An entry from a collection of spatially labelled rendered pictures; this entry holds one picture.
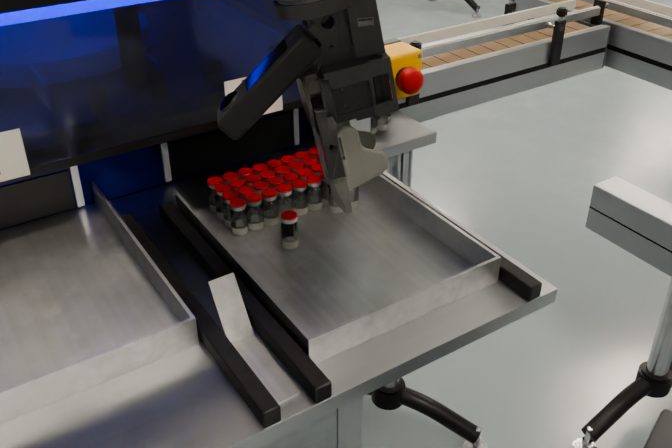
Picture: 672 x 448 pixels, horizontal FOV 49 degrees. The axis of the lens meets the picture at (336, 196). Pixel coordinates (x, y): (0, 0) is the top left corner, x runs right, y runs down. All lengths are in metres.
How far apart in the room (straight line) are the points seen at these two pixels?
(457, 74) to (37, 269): 0.80
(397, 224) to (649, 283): 1.62
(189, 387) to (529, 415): 1.33
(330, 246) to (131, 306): 0.25
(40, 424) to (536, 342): 1.63
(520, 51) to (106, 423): 1.04
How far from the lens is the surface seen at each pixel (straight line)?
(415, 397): 1.80
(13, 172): 0.94
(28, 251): 1.00
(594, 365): 2.16
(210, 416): 0.74
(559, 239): 2.63
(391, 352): 0.79
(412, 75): 1.11
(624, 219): 1.81
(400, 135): 1.22
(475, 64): 1.40
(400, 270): 0.90
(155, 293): 0.88
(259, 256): 0.92
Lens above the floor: 1.41
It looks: 31 degrees down
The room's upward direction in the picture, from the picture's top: straight up
